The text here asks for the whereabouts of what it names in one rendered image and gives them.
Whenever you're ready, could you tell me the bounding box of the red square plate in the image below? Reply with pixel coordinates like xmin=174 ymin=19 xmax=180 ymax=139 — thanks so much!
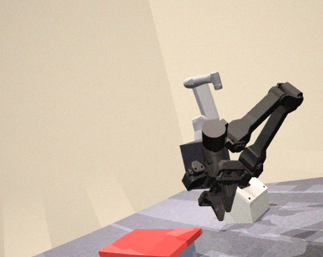
xmin=98 ymin=228 xmax=202 ymax=257

